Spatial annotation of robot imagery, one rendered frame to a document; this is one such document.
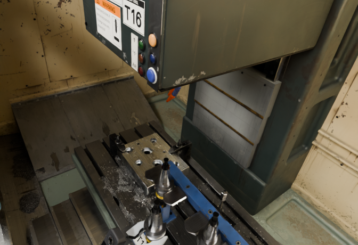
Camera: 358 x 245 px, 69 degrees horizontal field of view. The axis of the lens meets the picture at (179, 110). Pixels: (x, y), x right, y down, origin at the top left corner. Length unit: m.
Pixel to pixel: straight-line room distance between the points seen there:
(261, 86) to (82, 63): 1.29
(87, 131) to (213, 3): 1.47
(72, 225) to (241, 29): 1.13
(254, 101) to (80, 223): 0.98
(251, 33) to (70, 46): 1.42
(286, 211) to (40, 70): 1.77
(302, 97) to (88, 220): 1.09
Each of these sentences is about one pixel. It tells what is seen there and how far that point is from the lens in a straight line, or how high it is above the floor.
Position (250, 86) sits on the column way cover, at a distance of 1.22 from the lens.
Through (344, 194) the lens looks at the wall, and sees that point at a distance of 1.70.
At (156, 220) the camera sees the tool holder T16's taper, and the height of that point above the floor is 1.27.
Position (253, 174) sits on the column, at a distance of 1.47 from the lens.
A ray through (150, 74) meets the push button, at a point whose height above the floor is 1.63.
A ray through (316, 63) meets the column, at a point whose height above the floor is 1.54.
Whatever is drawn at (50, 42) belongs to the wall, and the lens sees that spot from 1.89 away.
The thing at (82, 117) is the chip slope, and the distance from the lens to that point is 1.95.
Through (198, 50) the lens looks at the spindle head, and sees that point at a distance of 0.60.
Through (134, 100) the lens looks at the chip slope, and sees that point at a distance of 2.08.
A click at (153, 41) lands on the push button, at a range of 0.54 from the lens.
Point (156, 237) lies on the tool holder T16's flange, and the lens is 0.78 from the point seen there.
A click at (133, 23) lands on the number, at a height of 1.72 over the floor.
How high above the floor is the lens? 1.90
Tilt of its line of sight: 34 degrees down
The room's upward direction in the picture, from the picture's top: 6 degrees clockwise
